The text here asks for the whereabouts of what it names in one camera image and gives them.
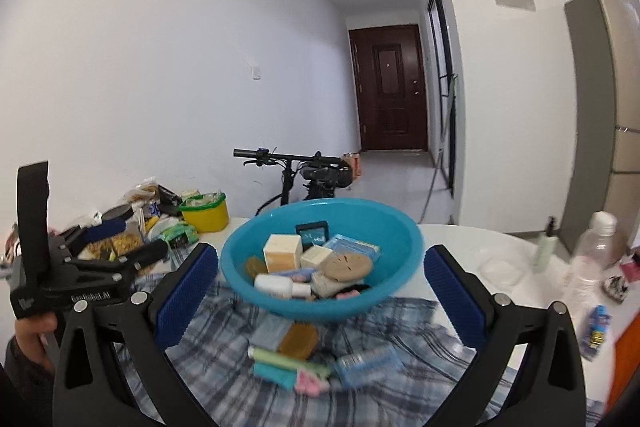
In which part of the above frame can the small blue packet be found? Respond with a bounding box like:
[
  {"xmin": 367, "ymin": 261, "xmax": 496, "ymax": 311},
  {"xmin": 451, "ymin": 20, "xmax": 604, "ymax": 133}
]
[{"xmin": 582, "ymin": 305, "xmax": 612, "ymax": 360}]

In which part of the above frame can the pale green pump bottle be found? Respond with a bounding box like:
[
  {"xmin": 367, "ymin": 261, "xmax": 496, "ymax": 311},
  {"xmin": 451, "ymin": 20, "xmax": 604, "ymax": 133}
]
[{"xmin": 531, "ymin": 216, "xmax": 559, "ymax": 275}]

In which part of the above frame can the cookie bag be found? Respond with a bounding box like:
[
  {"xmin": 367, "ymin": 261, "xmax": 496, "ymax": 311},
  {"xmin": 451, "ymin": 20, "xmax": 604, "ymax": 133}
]
[{"xmin": 124, "ymin": 179, "xmax": 161, "ymax": 208}]

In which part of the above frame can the person's left hand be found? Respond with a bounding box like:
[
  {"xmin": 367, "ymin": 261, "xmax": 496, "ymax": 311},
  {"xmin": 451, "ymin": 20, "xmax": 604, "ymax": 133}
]
[{"xmin": 14, "ymin": 313, "xmax": 58, "ymax": 360}]

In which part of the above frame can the clear plastic bottle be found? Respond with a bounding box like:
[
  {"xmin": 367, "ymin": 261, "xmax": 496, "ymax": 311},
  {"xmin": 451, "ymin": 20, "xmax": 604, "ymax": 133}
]
[{"xmin": 562, "ymin": 211, "xmax": 618, "ymax": 308}]

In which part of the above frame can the teal packet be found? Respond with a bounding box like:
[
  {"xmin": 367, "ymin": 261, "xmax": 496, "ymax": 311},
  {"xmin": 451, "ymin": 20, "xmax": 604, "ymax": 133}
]
[{"xmin": 253, "ymin": 362, "xmax": 298, "ymax": 390}]

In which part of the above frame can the floral pouch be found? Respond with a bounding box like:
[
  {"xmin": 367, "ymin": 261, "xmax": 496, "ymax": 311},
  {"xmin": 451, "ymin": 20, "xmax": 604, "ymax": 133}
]
[{"xmin": 602, "ymin": 274, "xmax": 631, "ymax": 303}]

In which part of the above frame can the green tube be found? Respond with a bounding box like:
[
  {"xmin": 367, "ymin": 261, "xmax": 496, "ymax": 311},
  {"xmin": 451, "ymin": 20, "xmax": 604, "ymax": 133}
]
[{"xmin": 248, "ymin": 346, "xmax": 331, "ymax": 378}]

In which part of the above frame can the amber soap bar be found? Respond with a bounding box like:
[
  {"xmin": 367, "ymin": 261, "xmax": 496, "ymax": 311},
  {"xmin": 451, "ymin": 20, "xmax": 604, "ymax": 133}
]
[
  {"xmin": 278, "ymin": 323, "xmax": 319, "ymax": 360},
  {"xmin": 244, "ymin": 256, "xmax": 268, "ymax": 280}
]

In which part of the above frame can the plaid cloth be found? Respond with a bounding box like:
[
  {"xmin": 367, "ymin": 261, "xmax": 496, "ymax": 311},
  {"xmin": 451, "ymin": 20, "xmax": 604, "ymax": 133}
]
[{"xmin": 112, "ymin": 274, "xmax": 606, "ymax": 427}]

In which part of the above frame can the dark brown door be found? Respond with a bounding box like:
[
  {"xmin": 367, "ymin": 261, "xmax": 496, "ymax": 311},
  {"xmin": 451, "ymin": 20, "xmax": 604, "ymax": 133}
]
[{"xmin": 348, "ymin": 24, "xmax": 429, "ymax": 152}]

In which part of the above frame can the grey blue soap packet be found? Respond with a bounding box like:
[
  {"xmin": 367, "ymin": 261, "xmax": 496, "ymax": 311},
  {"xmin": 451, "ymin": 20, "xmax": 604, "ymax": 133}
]
[{"xmin": 250, "ymin": 316, "xmax": 293, "ymax": 350}]

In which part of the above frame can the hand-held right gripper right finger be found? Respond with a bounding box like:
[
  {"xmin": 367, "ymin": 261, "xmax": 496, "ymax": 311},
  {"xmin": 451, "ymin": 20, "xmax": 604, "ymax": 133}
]
[{"xmin": 424, "ymin": 244, "xmax": 586, "ymax": 427}]

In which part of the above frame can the black bag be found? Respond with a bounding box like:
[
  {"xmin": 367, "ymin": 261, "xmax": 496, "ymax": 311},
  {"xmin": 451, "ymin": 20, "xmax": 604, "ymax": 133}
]
[{"xmin": 157, "ymin": 184, "xmax": 183, "ymax": 215}]

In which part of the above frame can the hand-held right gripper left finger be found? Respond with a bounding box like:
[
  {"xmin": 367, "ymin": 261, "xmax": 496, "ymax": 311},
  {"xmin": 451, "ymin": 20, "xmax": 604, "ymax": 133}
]
[{"xmin": 52, "ymin": 243, "xmax": 221, "ymax": 427}]

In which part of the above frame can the pink packet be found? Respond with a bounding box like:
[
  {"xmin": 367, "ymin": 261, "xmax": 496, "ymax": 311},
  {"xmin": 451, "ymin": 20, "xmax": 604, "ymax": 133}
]
[{"xmin": 295, "ymin": 369, "xmax": 323, "ymax": 394}]

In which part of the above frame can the black framed glass door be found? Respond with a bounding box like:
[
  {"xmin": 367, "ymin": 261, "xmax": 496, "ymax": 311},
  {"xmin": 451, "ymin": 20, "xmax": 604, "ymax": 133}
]
[{"xmin": 427, "ymin": 0, "xmax": 457, "ymax": 198}]

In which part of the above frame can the light blue packet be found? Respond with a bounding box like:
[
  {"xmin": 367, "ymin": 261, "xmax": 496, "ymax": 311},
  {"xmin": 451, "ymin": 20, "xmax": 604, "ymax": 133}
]
[
  {"xmin": 334, "ymin": 346, "xmax": 403, "ymax": 389},
  {"xmin": 324, "ymin": 234, "xmax": 381, "ymax": 258}
]

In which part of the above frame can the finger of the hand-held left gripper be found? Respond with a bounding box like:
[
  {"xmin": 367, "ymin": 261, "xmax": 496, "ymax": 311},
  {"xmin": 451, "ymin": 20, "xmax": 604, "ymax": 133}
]
[
  {"xmin": 54, "ymin": 219, "xmax": 127, "ymax": 254},
  {"xmin": 72, "ymin": 240, "xmax": 170, "ymax": 281}
]

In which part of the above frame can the yellow snack bag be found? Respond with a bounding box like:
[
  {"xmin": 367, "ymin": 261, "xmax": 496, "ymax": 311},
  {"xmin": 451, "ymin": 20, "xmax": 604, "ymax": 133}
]
[{"xmin": 82, "ymin": 217, "xmax": 146, "ymax": 263}]

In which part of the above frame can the black bicycle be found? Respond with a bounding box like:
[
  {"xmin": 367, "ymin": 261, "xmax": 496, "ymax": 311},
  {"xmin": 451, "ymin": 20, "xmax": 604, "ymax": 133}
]
[{"xmin": 233, "ymin": 148, "xmax": 362, "ymax": 218}]

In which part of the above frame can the beige refrigerator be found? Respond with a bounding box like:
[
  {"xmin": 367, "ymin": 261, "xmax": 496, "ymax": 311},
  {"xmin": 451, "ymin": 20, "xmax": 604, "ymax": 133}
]
[{"xmin": 564, "ymin": 0, "xmax": 640, "ymax": 258}]

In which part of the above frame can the black square frame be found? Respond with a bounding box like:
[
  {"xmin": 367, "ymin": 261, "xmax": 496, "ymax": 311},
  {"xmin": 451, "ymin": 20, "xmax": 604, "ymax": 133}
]
[{"xmin": 295, "ymin": 220, "xmax": 330, "ymax": 244}]

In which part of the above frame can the green floral bag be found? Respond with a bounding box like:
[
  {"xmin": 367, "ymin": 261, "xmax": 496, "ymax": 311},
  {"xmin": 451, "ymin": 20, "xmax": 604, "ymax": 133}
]
[{"xmin": 150, "ymin": 219, "xmax": 200, "ymax": 250}]

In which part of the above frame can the pink hair clip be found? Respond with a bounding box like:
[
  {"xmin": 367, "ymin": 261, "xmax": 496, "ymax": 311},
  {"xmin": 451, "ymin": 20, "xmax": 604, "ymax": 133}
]
[{"xmin": 335, "ymin": 284, "xmax": 372, "ymax": 303}]

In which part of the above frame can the yellow tub with green rim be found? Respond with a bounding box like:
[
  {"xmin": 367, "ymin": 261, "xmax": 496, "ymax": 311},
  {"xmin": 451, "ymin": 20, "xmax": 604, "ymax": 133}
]
[{"xmin": 179, "ymin": 193, "xmax": 230, "ymax": 234}]

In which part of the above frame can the blue plastic basin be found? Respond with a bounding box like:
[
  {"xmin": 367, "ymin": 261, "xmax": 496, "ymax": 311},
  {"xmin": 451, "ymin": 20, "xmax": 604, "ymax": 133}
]
[{"xmin": 221, "ymin": 198, "xmax": 423, "ymax": 324}]

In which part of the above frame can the clear plastic lid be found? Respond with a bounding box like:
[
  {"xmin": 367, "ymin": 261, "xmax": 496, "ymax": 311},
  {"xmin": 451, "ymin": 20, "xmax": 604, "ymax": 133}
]
[{"xmin": 475, "ymin": 257, "xmax": 523, "ymax": 290}]

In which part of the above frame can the person's left forearm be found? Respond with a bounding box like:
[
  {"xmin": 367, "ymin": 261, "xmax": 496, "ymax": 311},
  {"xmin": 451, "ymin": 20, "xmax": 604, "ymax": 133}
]
[{"xmin": 0, "ymin": 337, "xmax": 57, "ymax": 427}]

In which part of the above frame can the white bottle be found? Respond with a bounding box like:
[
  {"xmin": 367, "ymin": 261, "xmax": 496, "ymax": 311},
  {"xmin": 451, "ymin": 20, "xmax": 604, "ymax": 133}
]
[{"xmin": 254, "ymin": 273, "xmax": 312, "ymax": 300}]

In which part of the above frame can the large white box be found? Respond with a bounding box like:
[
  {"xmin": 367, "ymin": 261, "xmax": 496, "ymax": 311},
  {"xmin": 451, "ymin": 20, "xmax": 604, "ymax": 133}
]
[{"xmin": 263, "ymin": 234, "xmax": 304, "ymax": 274}]

